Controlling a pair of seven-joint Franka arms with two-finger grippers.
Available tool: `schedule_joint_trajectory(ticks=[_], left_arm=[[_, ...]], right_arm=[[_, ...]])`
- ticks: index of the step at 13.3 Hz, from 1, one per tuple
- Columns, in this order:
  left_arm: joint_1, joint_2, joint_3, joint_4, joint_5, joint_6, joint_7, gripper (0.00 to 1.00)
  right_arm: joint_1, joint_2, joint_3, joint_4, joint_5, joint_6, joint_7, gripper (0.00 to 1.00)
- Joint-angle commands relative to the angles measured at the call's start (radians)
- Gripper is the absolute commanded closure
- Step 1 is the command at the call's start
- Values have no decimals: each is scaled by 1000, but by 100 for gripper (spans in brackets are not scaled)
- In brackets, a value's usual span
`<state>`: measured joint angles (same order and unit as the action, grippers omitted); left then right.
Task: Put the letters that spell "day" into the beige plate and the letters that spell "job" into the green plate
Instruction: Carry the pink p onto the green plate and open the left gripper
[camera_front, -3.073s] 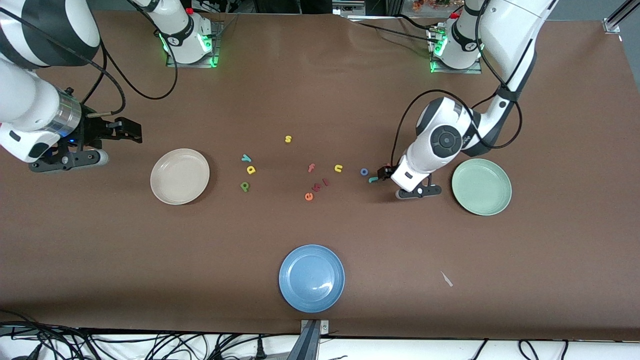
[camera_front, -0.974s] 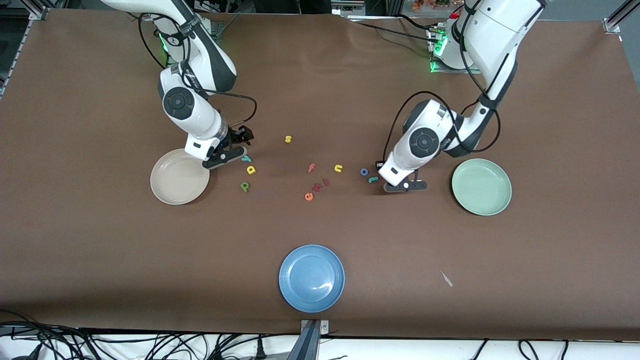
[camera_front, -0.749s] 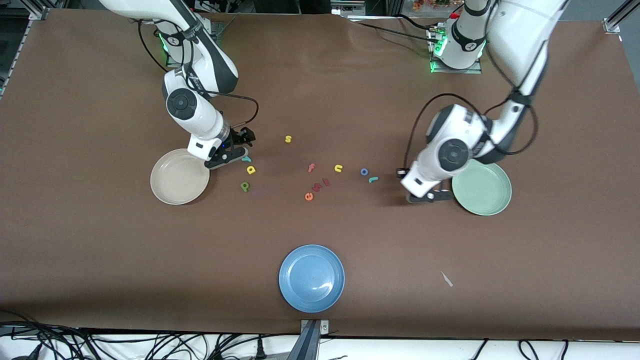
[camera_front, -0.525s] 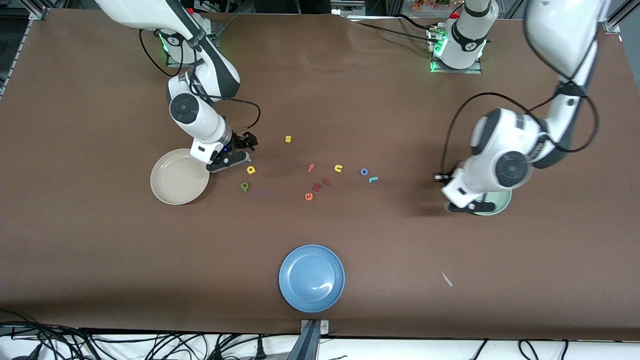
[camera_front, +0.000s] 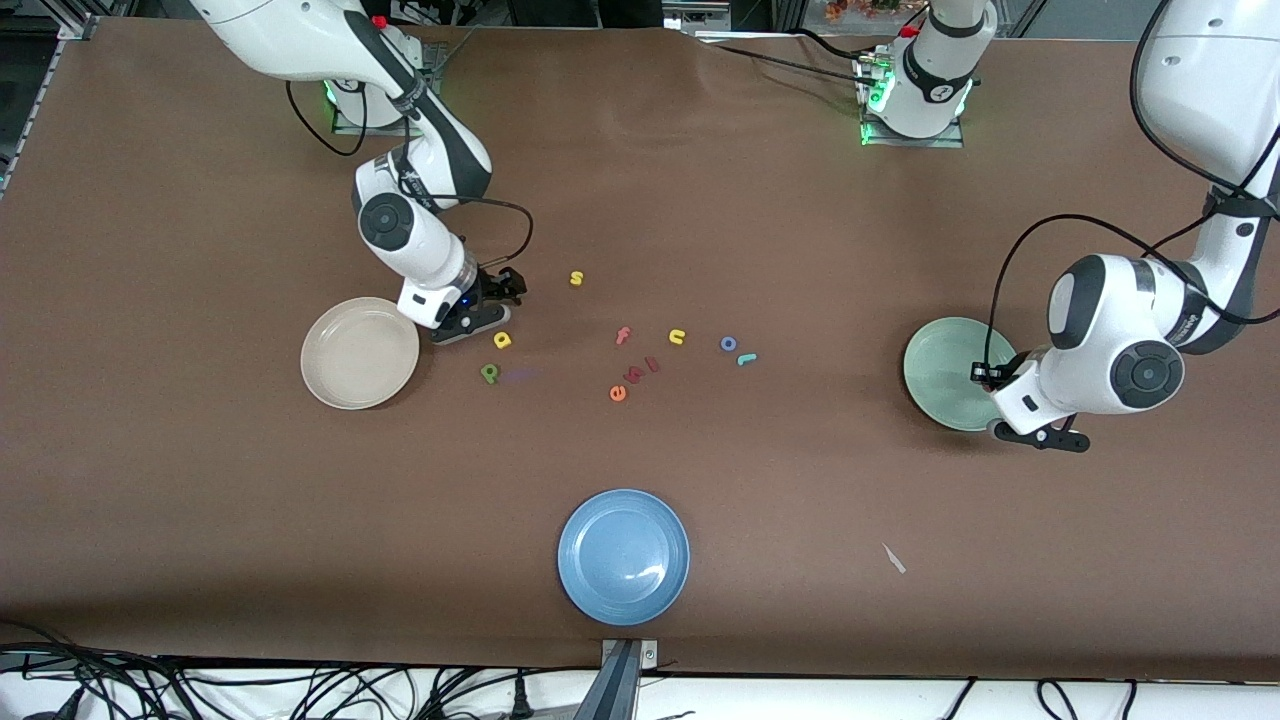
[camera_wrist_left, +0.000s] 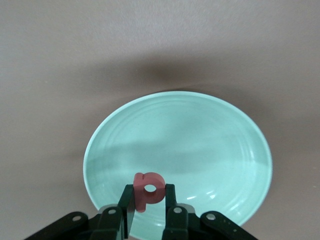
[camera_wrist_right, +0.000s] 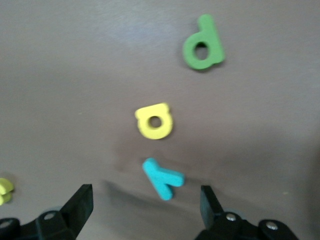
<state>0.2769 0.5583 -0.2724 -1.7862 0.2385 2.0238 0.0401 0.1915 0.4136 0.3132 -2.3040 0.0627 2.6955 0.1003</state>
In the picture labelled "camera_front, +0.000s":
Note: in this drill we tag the blue round plate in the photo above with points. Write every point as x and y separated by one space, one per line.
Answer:
620 555

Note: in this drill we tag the brown table cover sheet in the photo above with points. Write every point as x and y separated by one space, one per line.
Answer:
250 520

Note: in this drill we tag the beige round plate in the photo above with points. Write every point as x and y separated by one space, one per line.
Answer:
350 360

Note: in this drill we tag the grey camera mount pole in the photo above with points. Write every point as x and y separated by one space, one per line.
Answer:
620 690

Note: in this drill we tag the green round plate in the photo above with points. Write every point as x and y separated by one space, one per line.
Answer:
940 375

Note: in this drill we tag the grey background device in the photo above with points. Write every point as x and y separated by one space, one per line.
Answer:
700 15

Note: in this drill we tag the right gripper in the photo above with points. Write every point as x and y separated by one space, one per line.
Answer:
494 287

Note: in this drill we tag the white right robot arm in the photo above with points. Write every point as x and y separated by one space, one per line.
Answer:
410 240

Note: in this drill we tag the aluminium frame rail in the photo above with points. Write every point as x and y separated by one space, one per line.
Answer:
48 85

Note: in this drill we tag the white paper scrap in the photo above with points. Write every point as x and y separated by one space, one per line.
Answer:
894 559

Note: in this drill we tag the orange artificial flowers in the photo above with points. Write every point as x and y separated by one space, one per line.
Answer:
860 8

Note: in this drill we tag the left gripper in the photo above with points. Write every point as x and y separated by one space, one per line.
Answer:
992 377

